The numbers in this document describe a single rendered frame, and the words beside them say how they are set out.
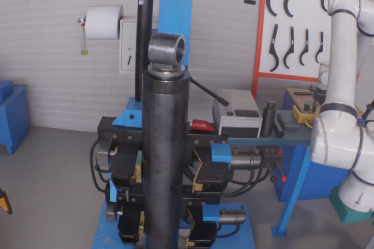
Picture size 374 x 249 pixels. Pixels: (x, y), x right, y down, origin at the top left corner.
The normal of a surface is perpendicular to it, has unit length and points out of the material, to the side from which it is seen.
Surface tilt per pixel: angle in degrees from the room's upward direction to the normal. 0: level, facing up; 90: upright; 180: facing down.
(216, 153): 0
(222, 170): 0
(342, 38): 47
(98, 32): 109
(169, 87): 90
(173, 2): 90
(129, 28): 90
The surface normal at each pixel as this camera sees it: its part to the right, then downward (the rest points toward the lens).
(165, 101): 0.09, 0.41
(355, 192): -0.74, -0.11
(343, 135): -0.22, -0.40
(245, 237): 0.05, -0.91
